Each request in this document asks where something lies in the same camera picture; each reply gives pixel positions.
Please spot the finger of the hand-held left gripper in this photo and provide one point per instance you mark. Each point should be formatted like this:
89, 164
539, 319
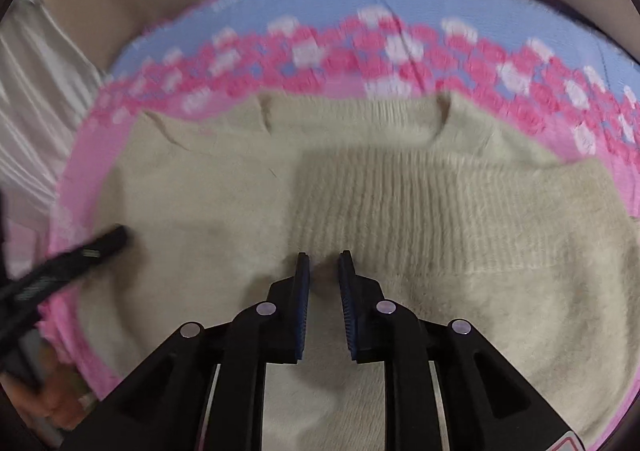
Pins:
75, 263

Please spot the pink floral bedsheet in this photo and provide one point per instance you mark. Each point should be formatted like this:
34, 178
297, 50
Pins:
380, 6

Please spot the person's left hand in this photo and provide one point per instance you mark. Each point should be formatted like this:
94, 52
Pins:
62, 403

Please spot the beige sweater with black hearts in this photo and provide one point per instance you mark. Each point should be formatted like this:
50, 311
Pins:
210, 211

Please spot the white satin curtain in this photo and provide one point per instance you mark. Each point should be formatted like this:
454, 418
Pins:
35, 96

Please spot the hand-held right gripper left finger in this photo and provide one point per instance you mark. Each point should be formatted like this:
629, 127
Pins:
301, 306

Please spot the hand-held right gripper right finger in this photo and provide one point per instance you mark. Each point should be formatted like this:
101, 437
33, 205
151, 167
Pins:
347, 306

